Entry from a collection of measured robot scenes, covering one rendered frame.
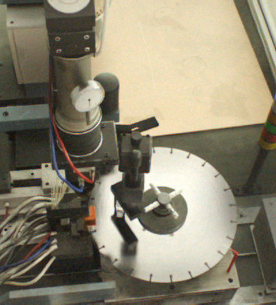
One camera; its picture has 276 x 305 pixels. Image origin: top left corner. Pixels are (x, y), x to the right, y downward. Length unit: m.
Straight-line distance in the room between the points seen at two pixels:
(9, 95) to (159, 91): 0.47
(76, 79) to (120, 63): 0.93
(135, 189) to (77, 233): 0.25
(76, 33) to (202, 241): 0.61
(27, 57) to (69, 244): 0.53
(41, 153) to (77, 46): 0.73
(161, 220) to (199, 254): 0.11
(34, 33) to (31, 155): 0.67
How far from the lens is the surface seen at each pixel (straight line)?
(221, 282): 1.28
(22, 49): 0.84
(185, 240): 1.19
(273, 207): 1.33
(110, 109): 1.22
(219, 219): 1.23
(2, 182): 1.35
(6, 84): 1.46
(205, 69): 1.74
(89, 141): 0.92
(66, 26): 0.72
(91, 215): 1.19
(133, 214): 1.12
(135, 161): 0.90
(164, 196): 1.17
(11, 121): 1.25
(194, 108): 1.64
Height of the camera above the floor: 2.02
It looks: 56 degrees down
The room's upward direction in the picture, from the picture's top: 4 degrees clockwise
